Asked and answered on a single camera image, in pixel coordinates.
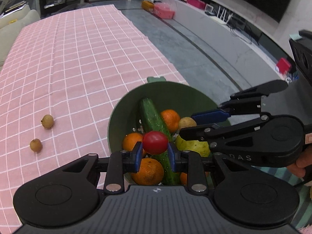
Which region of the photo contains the orange mandarin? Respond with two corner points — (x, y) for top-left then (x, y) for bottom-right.
(179, 172), (211, 185)
(122, 133), (143, 151)
(161, 109), (181, 133)
(131, 157), (164, 186)

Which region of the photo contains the brown longan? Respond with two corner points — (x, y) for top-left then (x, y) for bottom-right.
(30, 138), (43, 152)
(178, 117), (197, 130)
(41, 115), (54, 129)

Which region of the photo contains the red cherry tomato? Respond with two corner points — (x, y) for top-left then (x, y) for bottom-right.
(142, 131), (169, 155)

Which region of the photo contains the green plastic colander bowl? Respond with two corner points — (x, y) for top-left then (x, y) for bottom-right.
(108, 77), (217, 153)

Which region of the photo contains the green cucumber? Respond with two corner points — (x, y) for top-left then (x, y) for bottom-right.
(139, 98), (180, 185)

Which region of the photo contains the person's hand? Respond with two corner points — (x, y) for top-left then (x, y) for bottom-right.
(287, 145), (312, 178)

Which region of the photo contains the white wifi router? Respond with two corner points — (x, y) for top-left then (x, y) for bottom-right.
(210, 8), (234, 25)

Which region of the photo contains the pink checkered tablecloth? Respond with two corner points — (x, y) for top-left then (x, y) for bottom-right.
(1, 5), (184, 233)

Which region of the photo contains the magenta box on shelf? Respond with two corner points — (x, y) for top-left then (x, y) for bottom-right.
(187, 0), (206, 10)

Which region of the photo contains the pink box on floor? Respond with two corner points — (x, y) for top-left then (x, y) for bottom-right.
(153, 3), (175, 19)

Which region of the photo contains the orange box on floor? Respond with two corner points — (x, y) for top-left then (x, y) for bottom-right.
(141, 0), (154, 12)

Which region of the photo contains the beige sofa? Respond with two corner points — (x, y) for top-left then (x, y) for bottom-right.
(0, 4), (40, 69)

